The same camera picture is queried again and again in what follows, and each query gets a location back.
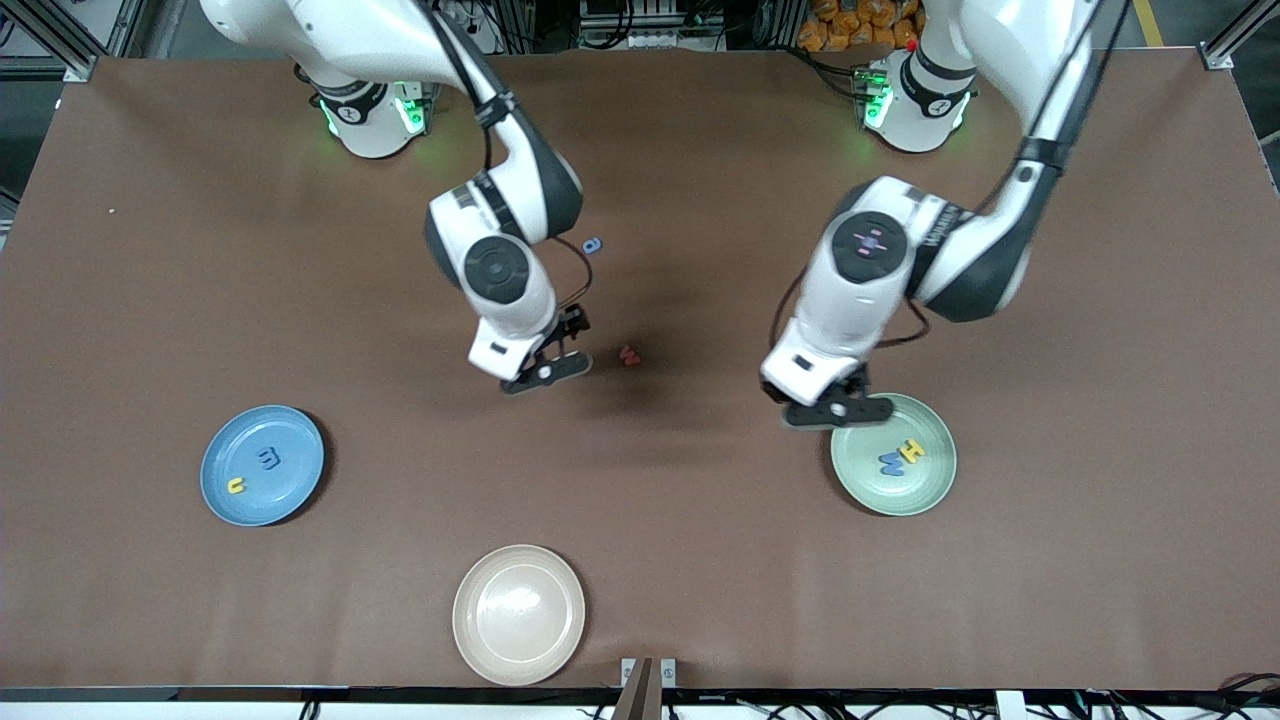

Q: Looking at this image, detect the green plate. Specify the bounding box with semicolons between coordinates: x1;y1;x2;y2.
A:
830;392;958;518

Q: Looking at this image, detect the blue plate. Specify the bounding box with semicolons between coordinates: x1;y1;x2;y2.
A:
200;405;326;528

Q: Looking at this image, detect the bag of oranges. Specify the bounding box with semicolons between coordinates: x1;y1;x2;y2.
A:
797;0;926;53

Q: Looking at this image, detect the white power strip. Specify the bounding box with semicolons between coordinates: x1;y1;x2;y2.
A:
440;0;501;56

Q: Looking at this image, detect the aluminium frame profile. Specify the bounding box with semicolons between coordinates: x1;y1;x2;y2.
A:
1200;0;1280;73
0;0;101;83

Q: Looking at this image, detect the beige plate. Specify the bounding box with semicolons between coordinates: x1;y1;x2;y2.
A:
452;544;587;687

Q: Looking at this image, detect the table edge mount bracket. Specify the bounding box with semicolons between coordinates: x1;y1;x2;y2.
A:
620;656;678;720

